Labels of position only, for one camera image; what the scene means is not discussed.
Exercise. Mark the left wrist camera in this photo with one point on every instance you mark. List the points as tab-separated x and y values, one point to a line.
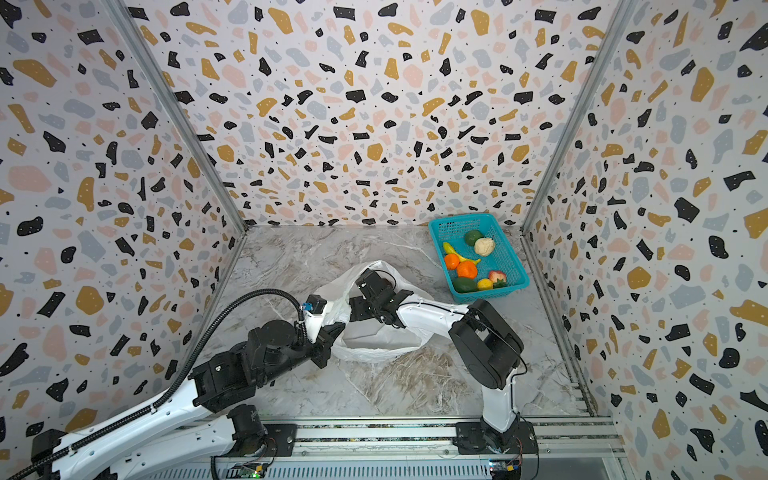
315	304

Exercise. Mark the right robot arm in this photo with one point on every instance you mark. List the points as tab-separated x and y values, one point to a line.
489	348

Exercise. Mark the orange fruit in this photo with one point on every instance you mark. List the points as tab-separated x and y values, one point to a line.
467	269

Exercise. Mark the small orange tangerine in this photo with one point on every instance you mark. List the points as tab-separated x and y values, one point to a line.
451	261

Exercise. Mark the green round fruit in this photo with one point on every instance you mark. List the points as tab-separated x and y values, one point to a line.
472	236

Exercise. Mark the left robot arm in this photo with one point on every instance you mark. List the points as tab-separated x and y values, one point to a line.
221	385

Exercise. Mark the white plastic bag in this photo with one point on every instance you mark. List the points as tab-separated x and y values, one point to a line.
366	341

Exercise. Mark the aluminium corner post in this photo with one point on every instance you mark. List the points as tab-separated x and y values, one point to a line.
121	18
603	56

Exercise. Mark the green mango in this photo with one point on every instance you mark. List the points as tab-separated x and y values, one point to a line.
463	285

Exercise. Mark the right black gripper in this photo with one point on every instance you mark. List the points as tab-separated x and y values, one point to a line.
372	288

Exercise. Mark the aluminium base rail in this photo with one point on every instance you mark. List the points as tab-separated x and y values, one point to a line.
386	448

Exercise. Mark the pale white fruit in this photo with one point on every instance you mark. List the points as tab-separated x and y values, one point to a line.
485	246

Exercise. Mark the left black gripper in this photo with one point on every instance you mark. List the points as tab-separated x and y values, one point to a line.
325	340

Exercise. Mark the teal plastic basket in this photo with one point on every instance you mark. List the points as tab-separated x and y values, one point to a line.
476	257

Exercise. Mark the yellow fruit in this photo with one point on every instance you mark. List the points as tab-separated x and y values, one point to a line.
484	285

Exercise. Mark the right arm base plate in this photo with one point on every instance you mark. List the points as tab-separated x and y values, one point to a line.
481	439

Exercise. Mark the right aluminium corner post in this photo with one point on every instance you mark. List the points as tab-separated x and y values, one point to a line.
603	56

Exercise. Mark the yellow banana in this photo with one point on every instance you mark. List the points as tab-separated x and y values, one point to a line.
450	250

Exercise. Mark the left aluminium corner post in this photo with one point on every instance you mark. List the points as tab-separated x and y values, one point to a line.
121	18

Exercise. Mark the red apple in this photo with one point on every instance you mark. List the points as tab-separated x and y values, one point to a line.
498	279

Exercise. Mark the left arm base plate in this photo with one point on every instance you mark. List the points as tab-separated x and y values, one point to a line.
275	440

